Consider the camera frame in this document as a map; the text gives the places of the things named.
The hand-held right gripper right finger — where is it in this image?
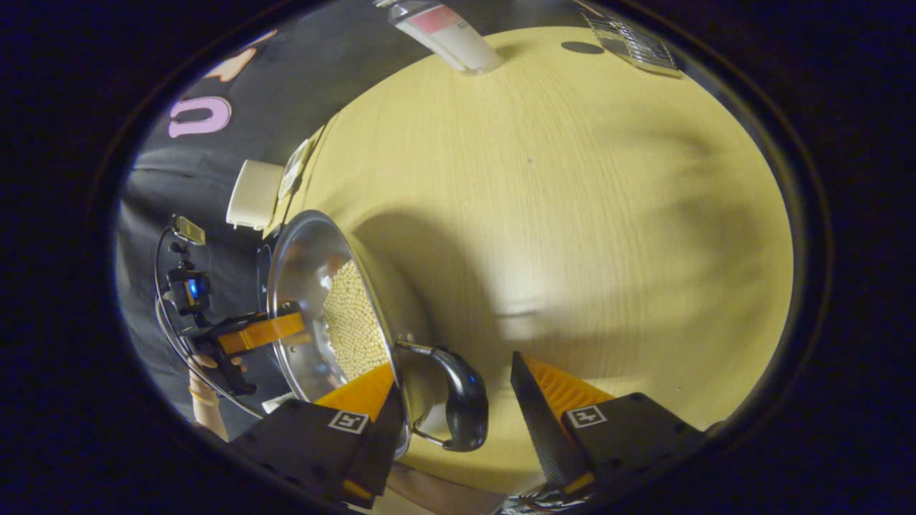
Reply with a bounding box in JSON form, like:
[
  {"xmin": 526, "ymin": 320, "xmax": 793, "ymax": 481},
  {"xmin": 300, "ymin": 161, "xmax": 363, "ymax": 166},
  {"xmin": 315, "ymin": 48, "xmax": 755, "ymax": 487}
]
[{"xmin": 510, "ymin": 350, "xmax": 706, "ymax": 498}]

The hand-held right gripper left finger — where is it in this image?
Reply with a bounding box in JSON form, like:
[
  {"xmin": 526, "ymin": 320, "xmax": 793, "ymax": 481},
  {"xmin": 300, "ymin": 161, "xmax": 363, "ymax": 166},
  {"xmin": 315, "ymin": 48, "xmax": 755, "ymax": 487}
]
[{"xmin": 229, "ymin": 361, "xmax": 409, "ymax": 510}]

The steel pot with beans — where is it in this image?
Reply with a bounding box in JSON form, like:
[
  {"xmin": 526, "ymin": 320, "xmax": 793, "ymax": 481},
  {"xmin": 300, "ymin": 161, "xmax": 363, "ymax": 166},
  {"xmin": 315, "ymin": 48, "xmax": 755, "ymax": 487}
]
[{"xmin": 266, "ymin": 210, "xmax": 489, "ymax": 458}]

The white toaster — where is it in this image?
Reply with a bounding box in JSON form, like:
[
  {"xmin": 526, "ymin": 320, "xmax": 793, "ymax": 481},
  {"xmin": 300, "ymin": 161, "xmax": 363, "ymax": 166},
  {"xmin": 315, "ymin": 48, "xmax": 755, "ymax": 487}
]
[{"xmin": 226, "ymin": 160, "xmax": 285, "ymax": 231}]

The white divided bean dish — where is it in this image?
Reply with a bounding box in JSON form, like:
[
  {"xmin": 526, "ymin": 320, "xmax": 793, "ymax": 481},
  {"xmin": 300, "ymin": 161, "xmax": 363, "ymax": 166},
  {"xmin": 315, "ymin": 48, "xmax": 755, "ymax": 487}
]
[{"xmin": 278, "ymin": 138, "xmax": 313, "ymax": 200}]

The clear plastic bottle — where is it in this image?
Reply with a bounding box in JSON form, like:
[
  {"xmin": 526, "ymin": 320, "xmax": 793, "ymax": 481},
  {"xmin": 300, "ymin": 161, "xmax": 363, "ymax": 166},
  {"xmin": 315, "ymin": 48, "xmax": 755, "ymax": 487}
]
[{"xmin": 390, "ymin": 0, "xmax": 504, "ymax": 75}]

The clear glass jar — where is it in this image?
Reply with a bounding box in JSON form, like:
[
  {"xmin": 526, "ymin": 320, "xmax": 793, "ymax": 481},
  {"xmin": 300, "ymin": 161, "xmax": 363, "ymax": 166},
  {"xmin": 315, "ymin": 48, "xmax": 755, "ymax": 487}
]
[{"xmin": 583, "ymin": 11, "xmax": 682, "ymax": 77}]

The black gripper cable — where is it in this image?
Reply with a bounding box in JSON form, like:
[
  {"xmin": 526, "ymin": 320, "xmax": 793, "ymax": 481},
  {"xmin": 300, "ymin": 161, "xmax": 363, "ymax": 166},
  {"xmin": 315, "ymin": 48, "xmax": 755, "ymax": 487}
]
[{"xmin": 154, "ymin": 227, "xmax": 265, "ymax": 421}]

